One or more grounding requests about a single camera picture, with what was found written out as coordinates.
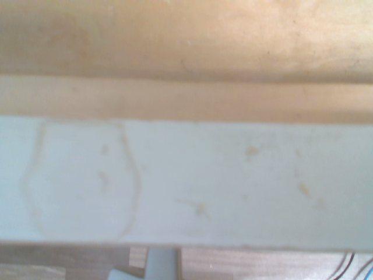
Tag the white drawer with wooden inside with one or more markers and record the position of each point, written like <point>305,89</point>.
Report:
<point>186,175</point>

